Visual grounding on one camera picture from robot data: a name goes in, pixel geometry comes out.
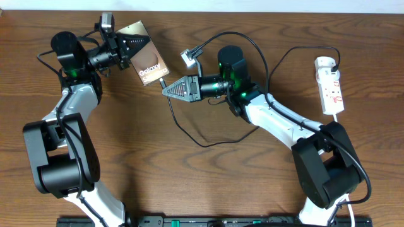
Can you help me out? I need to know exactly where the black right camera cable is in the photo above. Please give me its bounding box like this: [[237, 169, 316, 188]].
[[191, 30, 372, 227]]

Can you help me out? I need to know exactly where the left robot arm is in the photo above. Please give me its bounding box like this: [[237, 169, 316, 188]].
[[23, 28, 150, 226]]

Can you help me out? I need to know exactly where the white USB charger plug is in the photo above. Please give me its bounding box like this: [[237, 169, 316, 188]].
[[314, 56, 338, 72]]

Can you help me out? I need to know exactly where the black USB charging cable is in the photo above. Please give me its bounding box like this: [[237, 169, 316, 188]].
[[159, 45, 342, 148]]

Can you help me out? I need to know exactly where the white power strip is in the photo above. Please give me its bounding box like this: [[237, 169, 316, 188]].
[[316, 67, 344, 115]]

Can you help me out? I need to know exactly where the black left camera cable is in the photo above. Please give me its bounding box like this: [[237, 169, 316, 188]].
[[36, 28, 126, 227]]

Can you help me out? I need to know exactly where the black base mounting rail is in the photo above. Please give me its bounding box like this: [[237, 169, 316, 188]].
[[56, 216, 373, 227]]

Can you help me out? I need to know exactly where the white power strip cord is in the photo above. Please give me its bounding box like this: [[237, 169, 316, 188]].
[[332, 113, 356, 227]]

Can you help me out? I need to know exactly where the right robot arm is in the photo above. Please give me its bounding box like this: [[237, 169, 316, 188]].
[[162, 45, 369, 226]]

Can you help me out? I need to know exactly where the black camera cable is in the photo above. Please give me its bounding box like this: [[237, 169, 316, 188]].
[[36, 28, 126, 227], [191, 30, 372, 227]]

